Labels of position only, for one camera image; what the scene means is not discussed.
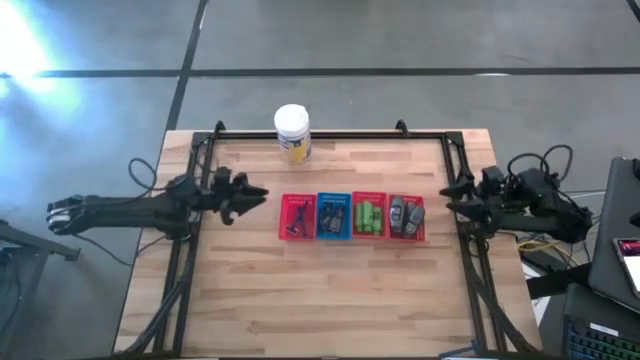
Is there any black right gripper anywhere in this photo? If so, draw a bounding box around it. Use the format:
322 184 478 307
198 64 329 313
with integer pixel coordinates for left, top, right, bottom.
438 167 507 226

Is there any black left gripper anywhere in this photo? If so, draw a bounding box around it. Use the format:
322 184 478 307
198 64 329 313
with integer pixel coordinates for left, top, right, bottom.
209 167 270 226

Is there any dark blue disposable razor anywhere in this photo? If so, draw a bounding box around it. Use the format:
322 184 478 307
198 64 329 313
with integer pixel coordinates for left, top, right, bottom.
285 201 307 238
294 201 311 238

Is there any dark blue squeeze tube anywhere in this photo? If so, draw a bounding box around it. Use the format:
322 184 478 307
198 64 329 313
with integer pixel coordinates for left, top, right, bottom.
330 203 347 235
319 202 335 235

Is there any red plastic basket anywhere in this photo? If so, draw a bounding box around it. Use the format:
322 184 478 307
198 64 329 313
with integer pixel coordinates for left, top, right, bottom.
351 191 390 240
387 193 427 243
278 193 318 242

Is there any blue plastic basket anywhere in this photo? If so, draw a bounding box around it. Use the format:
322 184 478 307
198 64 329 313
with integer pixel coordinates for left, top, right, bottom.
315 192 354 241

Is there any white yellow wipes canister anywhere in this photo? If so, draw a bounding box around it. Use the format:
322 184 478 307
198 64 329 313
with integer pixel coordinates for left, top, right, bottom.
273 103 313 165

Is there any black laptop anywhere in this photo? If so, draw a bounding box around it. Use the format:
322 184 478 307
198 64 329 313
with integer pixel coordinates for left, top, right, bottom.
588 156 640 315

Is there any black keyboard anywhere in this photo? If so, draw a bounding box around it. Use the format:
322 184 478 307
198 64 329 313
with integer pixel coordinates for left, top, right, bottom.
562 283 640 360

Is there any grey side table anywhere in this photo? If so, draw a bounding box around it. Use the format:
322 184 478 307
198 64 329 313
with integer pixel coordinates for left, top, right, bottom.
0 218 81 360

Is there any yellow cable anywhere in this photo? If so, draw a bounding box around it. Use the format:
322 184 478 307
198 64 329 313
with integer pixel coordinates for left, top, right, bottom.
518 239 576 254

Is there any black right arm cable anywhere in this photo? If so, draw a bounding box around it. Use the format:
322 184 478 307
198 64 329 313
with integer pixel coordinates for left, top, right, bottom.
507 144 575 177

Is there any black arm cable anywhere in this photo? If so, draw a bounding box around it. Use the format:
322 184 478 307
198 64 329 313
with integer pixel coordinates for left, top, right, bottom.
128 158 157 192
507 144 575 177

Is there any black metal rig frame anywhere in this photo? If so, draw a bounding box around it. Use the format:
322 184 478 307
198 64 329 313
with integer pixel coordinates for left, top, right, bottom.
122 119 544 359

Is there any black strap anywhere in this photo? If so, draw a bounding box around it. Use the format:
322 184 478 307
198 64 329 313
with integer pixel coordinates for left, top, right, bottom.
526 263 592 300

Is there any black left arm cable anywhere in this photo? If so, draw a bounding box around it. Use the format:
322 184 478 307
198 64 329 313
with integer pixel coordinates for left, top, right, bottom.
128 158 157 192

